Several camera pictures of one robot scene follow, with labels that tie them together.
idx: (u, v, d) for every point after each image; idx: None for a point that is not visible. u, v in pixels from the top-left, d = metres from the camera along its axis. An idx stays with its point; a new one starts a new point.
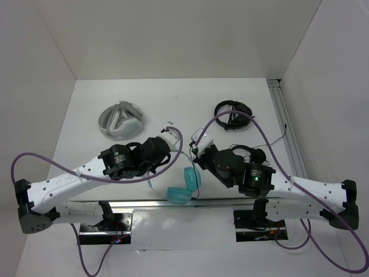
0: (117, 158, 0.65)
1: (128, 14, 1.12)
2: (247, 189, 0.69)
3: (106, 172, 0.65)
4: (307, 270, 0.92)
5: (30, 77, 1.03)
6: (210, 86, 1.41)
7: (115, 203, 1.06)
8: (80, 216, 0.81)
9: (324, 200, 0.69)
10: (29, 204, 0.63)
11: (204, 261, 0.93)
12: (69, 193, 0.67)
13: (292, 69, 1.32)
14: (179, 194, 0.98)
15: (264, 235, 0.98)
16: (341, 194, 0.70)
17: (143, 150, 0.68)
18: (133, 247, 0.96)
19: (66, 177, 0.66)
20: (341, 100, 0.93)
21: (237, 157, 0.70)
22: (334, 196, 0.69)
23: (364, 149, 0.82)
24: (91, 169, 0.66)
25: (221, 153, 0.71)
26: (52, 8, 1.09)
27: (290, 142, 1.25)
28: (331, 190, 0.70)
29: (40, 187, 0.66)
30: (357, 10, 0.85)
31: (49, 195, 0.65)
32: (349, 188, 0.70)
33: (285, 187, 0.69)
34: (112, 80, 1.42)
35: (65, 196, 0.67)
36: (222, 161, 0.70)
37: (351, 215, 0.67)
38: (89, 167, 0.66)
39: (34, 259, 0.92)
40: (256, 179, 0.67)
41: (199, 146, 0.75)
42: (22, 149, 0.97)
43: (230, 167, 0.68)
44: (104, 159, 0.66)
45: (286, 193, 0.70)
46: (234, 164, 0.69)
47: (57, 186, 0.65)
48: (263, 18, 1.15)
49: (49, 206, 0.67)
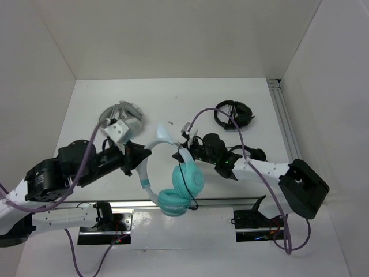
0: (39, 179, 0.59)
1: (127, 15, 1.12)
2: (221, 168, 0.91)
3: (31, 196, 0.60)
4: (307, 270, 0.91)
5: (30, 78, 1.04)
6: (210, 86, 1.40)
7: (115, 203, 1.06)
8: (63, 224, 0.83)
9: (267, 174, 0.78)
10: None
11: (204, 260, 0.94)
12: (11, 216, 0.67)
13: (292, 68, 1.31)
14: (166, 203, 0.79)
15: (264, 235, 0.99)
16: (283, 169, 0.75)
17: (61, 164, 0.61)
18: (133, 247, 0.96)
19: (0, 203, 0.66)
20: (341, 100, 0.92)
21: (220, 142, 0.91)
22: (275, 172, 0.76)
23: (364, 150, 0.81)
24: (18, 194, 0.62)
25: (210, 136, 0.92)
26: (51, 8, 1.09)
27: (290, 142, 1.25)
28: (275, 167, 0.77)
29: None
30: (358, 9, 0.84)
31: None
32: (296, 167, 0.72)
33: (241, 165, 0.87)
34: (111, 80, 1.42)
35: (8, 219, 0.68)
36: (209, 140, 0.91)
37: (283, 185, 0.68)
38: (16, 192, 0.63)
39: (36, 258, 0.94)
40: (227, 161, 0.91)
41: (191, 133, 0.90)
42: (23, 150, 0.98)
43: (211, 145, 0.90)
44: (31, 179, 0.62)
45: (244, 171, 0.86)
46: (215, 145, 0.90)
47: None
48: (263, 18, 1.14)
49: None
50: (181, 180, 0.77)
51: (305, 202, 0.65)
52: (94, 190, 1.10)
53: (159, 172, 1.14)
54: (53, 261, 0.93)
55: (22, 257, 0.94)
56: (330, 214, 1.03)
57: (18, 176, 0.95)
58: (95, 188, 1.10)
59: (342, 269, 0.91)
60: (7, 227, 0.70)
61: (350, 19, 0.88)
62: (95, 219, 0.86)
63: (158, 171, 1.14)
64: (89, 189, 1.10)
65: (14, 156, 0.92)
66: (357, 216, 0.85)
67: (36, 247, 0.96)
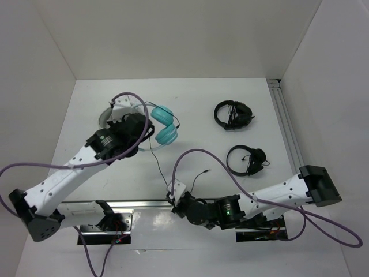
0: (105, 141, 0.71)
1: (127, 15, 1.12)
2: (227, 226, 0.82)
3: (98, 157, 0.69)
4: (306, 270, 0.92)
5: (30, 78, 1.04)
6: (210, 86, 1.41)
7: (115, 203, 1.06)
8: (82, 216, 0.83)
9: (290, 199, 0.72)
10: (32, 208, 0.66)
11: (204, 260, 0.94)
12: (67, 188, 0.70)
13: (292, 68, 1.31)
14: (164, 134, 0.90)
15: (264, 235, 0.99)
16: (302, 186, 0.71)
17: (125, 128, 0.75)
18: (133, 246, 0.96)
19: (59, 174, 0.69)
20: (341, 100, 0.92)
21: (205, 207, 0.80)
22: (296, 192, 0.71)
23: (364, 150, 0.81)
24: (82, 158, 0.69)
25: (190, 209, 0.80)
26: (51, 9, 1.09)
27: (290, 142, 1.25)
28: (291, 187, 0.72)
29: (38, 190, 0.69)
30: (358, 10, 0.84)
31: (50, 194, 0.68)
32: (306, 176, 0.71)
33: (252, 206, 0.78)
34: (112, 80, 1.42)
35: (62, 190, 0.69)
36: (196, 217, 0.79)
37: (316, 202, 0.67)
38: (79, 157, 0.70)
39: (35, 259, 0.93)
40: (228, 213, 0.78)
41: (176, 195, 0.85)
42: (23, 149, 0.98)
43: (204, 220, 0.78)
44: (91, 146, 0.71)
45: (258, 210, 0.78)
46: (204, 216, 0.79)
47: (53, 184, 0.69)
48: (263, 18, 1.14)
49: (46, 207, 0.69)
50: (158, 112, 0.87)
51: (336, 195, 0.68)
52: (94, 191, 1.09)
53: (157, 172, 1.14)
54: (53, 261, 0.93)
55: (23, 257, 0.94)
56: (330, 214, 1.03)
57: (18, 176, 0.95)
58: (94, 189, 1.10)
59: (342, 269, 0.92)
60: (57, 202, 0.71)
61: (350, 19, 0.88)
62: (102, 212, 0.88)
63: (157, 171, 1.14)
64: (89, 188, 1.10)
65: (13, 156, 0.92)
66: (356, 215, 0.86)
67: (36, 247, 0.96)
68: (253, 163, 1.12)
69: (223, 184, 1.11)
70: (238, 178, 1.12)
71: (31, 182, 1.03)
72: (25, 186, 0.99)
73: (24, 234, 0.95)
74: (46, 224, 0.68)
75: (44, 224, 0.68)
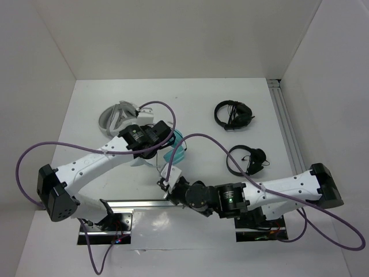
0: (136, 135, 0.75)
1: (127, 15, 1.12)
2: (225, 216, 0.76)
3: (130, 147, 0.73)
4: (306, 270, 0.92)
5: (31, 78, 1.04)
6: (209, 86, 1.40)
7: (115, 203, 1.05)
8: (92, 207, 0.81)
9: (300, 194, 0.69)
10: (62, 183, 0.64)
11: (204, 260, 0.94)
12: (96, 171, 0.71)
13: (292, 68, 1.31)
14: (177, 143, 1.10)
15: (264, 235, 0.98)
16: (313, 182, 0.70)
17: (154, 130, 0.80)
18: (133, 246, 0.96)
19: (91, 156, 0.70)
20: (341, 100, 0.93)
21: (206, 190, 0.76)
22: (307, 187, 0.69)
23: (364, 150, 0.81)
24: (115, 146, 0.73)
25: (192, 193, 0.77)
26: (51, 8, 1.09)
27: (290, 142, 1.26)
28: (302, 182, 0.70)
29: (68, 168, 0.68)
30: (358, 10, 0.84)
31: (80, 173, 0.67)
32: (318, 173, 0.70)
33: (259, 197, 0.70)
34: (112, 80, 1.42)
35: (91, 171, 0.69)
36: (195, 199, 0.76)
37: (328, 198, 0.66)
38: (112, 145, 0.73)
39: (34, 259, 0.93)
40: (230, 201, 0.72)
41: (170, 182, 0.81)
42: (23, 149, 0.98)
43: (205, 202, 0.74)
44: (124, 138, 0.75)
45: (264, 202, 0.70)
46: (206, 199, 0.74)
47: (85, 164, 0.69)
48: (263, 18, 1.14)
49: (74, 186, 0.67)
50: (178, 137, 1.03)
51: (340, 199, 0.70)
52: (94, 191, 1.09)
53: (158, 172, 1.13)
54: (53, 261, 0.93)
55: (22, 257, 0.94)
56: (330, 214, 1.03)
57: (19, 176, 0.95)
58: (94, 189, 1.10)
59: (341, 269, 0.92)
60: (81, 186, 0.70)
61: (350, 19, 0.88)
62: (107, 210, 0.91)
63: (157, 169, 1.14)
64: (88, 188, 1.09)
65: (13, 156, 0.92)
66: (356, 214, 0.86)
67: (36, 247, 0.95)
68: (253, 163, 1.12)
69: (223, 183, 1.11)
70: (238, 178, 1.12)
71: (30, 182, 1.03)
72: (25, 185, 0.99)
73: (23, 234, 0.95)
74: (65, 205, 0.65)
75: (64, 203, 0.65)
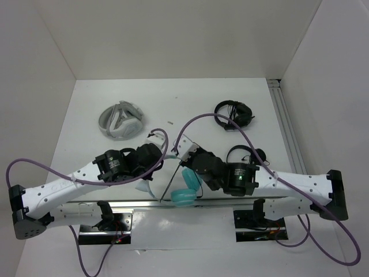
0: (112, 164, 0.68)
1: (127, 15, 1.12)
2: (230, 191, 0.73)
3: (101, 177, 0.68)
4: (307, 270, 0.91)
5: (31, 78, 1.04)
6: (207, 86, 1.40)
7: (115, 203, 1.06)
8: (75, 217, 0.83)
9: (310, 193, 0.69)
10: (24, 209, 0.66)
11: (204, 260, 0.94)
12: (63, 198, 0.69)
13: (292, 69, 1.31)
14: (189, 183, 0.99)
15: (264, 235, 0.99)
16: (326, 186, 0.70)
17: (137, 155, 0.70)
18: (133, 247, 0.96)
19: (60, 183, 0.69)
20: (341, 100, 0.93)
21: (216, 159, 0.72)
22: (319, 188, 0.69)
23: (364, 150, 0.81)
24: (86, 175, 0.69)
25: (199, 161, 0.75)
26: (51, 8, 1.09)
27: (290, 142, 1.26)
28: (316, 182, 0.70)
29: (36, 193, 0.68)
30: (357, 10, 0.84)
31: (45, 201, 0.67)
32: (334, 179, 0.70)
33: (268, 183, 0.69)
34: (112, 80, 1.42)
35: (56, 199, 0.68)
36: (201, 165, 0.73)
37: (337, 205, 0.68)
38: (83, 172, 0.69)
39: (34, 259, 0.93)
40: (240, 178, 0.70)
41: (180, 150, 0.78)
42: (23, 149, 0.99)
43: (208, 169, 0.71)
44: (99, 164, 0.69)
45: (271, 189, 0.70)
46: (211, 166, 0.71)
47: (51, 191, 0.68)
48: (263, 18, 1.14)
49: (39, 212, 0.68)
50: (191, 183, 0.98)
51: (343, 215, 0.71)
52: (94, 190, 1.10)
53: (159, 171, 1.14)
54: (53, 261, 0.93)
55: (23, 257, 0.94)
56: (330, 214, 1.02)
57: (19, 177, 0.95)
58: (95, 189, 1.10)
59: (342, 269, 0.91)
60: (46, 210, 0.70)
61: (350, 19, 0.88)
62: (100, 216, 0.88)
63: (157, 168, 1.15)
64: None
65: (13, 156, 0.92)
66: (356, 214, 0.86)
67: (37, 247, 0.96)
68: (253, 163, 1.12)
69: None
70: None
71: (31, 183, 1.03)
72: (25, 186, 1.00)
73: None
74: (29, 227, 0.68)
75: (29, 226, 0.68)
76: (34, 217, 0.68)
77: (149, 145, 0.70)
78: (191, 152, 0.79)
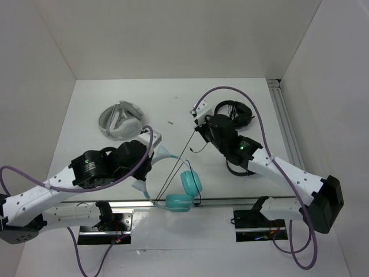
0: (88, 165, 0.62)
1: (127, 16, 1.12)
2: (232, 154, 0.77)
3: (75, 183, 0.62)
4: (306, 270, 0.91)
5: (31, 78, 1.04)
6: (207, 86, 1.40)
7: (115, 203, 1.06)
8: (71, 219, 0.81)
9: (296, 184, 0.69)
10: (4, 219, 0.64)
11: (204, 261, 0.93)
12: (42, 206, 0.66)
13: (292, 69, 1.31)
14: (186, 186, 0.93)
15: (264, 235, 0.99)
16: (316, 186, 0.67)
17: (116, 155, 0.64)
18: (133, 247, 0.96)
19: (37, 190, 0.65)
20: (341, 100, 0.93)
21: (230, 123, 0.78)
22: (305, 185, 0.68)
23: (364, 150, 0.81)
24: (61, 180, 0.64)
25: (216, 118, 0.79)
26: (51, 9, 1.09)
27: (290, 142, 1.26)
28: (307, 178, 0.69)
29: (14, 201, 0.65)
30: (357, 11, 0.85)
31: (23, 209, 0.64)
32: (328, 183, 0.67)
33: (262, 160, 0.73)
34: (112, 80, 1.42)
35: (35, 207, 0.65)
36: (215, 121, 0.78)
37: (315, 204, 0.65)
38: (59, 178, 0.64)
39: (34, 259, 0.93)
40: (241, 148, 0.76)
41: (198, 112, 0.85)
42: (23, 150, 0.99)
43: (218, 126, 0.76)
44: (75, 168, 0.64)
45: (263, 168, 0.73)
46: (222, 125, 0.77)
47: (29, 199, 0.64)
48: (263, 18, 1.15)
49: (21, 220, 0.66)
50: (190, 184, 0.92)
51: (324, 223, 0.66)
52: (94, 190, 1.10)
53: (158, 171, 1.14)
54: (53, 261, 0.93)
55: (22, 257, 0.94)
56: None
57: (19, 177, 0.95)
58: None
59: (342, 269, 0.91)
60: (30, 218, 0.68)
61: (350, 19, 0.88)
62: (98, 217, 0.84)
63: (155, 168, 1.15)
64: None
65: (14, 156, 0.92)
66: (356, 214, 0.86)
67: (37, 247, 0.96)
68: None
69: (223, 183, 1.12)
70: (238, 177, 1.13)
71: (31, 183, 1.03)
72: (25, 186, 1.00)
73: None
74: (15, 235, 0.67)
75: (15, 234, 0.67)
76: (18, 225, 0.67)
77: (128, 142, 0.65)
78: (207, 116, 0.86)
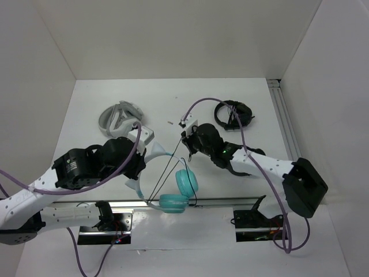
0: (71, 165, 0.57)
1: (127, 16, 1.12)
2: (217, 158, 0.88)
3: (58, 185, 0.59)
4: (306, 270, 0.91)
5: (31, 78, 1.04)
6: (207, 86, 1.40)
7: (115, 203, 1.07)
8: (70, 220, 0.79)
9: (268, 171, 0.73)
10: None
11: (204, 261, 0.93)
12: (29, 209, 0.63)
13: (292, 69, 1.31)
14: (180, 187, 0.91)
15: (264, 235, 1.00)
16: (286, 169, 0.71)
17: (102, 154, 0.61)
18: (133, 247, 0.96)
19: (23, 193, 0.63)
20: (341, 100, 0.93)
21: (214, 131, 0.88)
22: (277, 169, 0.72)
23: (364, 150, 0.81)
24: (45, 182, 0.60)
25: (202, 127, 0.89)
26: (51, 9, 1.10)
27: (290, 142, 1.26)
28: (278, 163, 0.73)
29: (4, 205, 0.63)
30: (357, 11, 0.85)
31: (11, 213, 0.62)
32: (300, 165, 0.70)
33: (240, 158, 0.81)
34: (112, 80, 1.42)
35: (23, 210, 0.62)
36: (202, 129, 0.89)
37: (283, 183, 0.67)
38: (42, 180, 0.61)
39: (34, 259, 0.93)
40: (225, 152, 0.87)
41: (187, 122, 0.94)
42: (23, 150, 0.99)
43: (204, 134, 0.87)
44: (58, 170, 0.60)
45: (243, 164, 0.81)
46: (208, 133, 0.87)
47: (16, 203, 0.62)
48: (263, 18, 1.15)
49: (12, 224, 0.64)
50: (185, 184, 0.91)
51: (305, 203, 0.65)
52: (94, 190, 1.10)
53: (152, 170, 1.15)
54: (53, 261, 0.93)
55: (22, 257, 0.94)
56: (330, 215, 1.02)
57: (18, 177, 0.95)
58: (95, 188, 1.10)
59: (342, 269, 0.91)
60: (22, 221, 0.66)
61: (350, 19, 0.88)
62: (98, 217, 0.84)
63: (150, 167, 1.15)
64: None
65: (14, 156, 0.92)
66: (356, 214, 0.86)
67: (37, 247, 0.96)
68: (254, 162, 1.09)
69: (223, 183, 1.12)
70: (238, 177, 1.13)
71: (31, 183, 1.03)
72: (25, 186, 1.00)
73: None
74: (11, 237, 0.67)
75: (11, 236, 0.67)
76: (11, 229, 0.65)
77: (115, 139, 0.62)
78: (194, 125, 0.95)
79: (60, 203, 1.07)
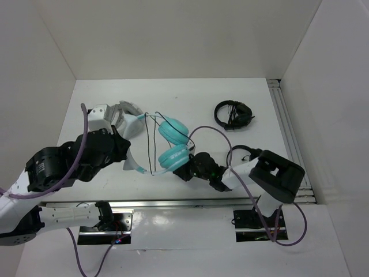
0: (41, 166, 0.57)
1: (127, 16, 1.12)
2: (216, 183, 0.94)
3: (30, 188, 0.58)
4: (305, 270, 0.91)
5: (30, 78, 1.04)
6: (207, 86, 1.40)
7: (115, 203, 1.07)
8: (70, 221, 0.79)
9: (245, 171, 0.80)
10: None
11: (204, 260, 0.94)
12: (12, 214, 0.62)
13: (292, 69, 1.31)
14: (169, 138, 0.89)
15: (264, 235, 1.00)
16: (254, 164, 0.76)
17: (75, 151, 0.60)
18: (133, 247, 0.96)
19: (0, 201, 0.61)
20: (341, 100, 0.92)
21: (210, 160, 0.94)
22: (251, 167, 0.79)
23: (363, 150, 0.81)
24: (20, 187, 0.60)
25: (199, 156, 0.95)
26: (51, 9, 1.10)
27: (290, 142, 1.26)
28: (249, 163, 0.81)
29: None
30: (357, 11, 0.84)
31: None
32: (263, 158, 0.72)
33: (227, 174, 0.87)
34: (112, 80, 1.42)
35: (6, 217, 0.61)
36: (198, 158, 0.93)
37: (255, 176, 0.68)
38: (18, 184, 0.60)
39: (34, 259, 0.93)
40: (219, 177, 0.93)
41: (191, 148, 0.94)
42: (24, 149, 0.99)
43: (202, 163, 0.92)
44: (30, 172, 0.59)
45: (229, 178, 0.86)
46: (205, 162, 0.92)
47: None
48: (263, 18, 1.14)
49: (3, 228, 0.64)
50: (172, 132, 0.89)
51: (278, 186, 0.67)
52: (94, 190, 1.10)
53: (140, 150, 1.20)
54: (53, 261, 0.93)
55: (23, 256, 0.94)
56: (330, 215, 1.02)
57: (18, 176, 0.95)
58: (95, 188, 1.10)
59: (342, 269, 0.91)
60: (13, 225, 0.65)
61: (350, 19, 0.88)
62: (98, 217, 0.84)
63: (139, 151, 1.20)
64: (89, 188, 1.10)
65: (14, 156, 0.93)
66: (355, 214, 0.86)
67: (37, 247, 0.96)
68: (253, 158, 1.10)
69: None
70: None
71: None
72: None
73: None
74: (10, 239, 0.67)
75: (8, 239, 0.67)
76: (6, 232, 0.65)
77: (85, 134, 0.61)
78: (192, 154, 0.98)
79: (60, 203, 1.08)
